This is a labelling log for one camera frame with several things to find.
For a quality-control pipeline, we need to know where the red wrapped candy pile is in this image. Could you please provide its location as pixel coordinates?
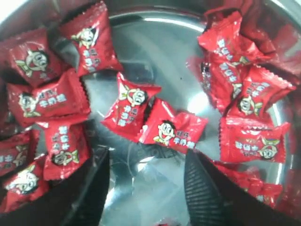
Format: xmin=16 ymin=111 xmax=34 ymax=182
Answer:
xmin=0 ymin=0 xmax=301 ymax=215

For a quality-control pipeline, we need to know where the metal bowl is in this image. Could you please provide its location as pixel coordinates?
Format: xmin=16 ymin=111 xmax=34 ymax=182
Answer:
xmin=0 ymin=0 xmax=301 ymax=226

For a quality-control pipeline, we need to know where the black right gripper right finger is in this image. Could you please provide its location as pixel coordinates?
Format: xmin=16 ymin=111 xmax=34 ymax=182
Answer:
xmin=184 ymin=149 xmax=301 ymax=226

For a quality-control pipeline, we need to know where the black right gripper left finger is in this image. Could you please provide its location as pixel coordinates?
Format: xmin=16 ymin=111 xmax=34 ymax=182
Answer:
xmin=0 ymin=148 xmax=110 ymax=226

